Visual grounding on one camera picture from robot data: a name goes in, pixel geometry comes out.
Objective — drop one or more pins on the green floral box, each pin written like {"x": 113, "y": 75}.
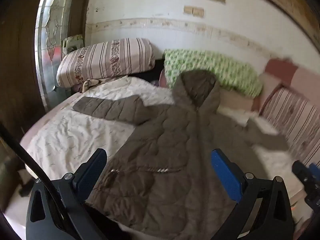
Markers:
{"x": 72, "y": 42}

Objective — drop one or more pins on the beige wall switch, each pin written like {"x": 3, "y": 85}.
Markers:
{"x": 188, "y": 10}
{"x": 198, "y": 12}

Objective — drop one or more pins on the white quilted bedspread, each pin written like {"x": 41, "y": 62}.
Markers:
{"x": 75, "y": 130}

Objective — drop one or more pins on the grey-brown quilted hooded jacket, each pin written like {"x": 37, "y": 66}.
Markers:
{"x": 162, "y": 130}

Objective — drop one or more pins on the green checkered pillow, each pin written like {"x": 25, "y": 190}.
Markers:
{"x": 212, "y": 67}

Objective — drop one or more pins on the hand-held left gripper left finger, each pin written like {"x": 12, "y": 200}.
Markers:
{"x": 92, "y": 170}

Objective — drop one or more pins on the striped floral cushion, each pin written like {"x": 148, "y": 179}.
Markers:
{"x": 295, "y": 115}

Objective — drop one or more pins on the striped floral pillow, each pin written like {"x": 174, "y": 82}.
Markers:
{"x": 100, "y": 60}

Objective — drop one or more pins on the brown wooden door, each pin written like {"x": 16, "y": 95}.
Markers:
{"x": 20, "y": 67}

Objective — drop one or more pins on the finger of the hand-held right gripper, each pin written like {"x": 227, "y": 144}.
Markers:
{"x": 315, "y": 170}
{"x": 301, "y": 171}

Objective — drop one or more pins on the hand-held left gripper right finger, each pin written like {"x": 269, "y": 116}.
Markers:
{"x": 225, "y": 172}

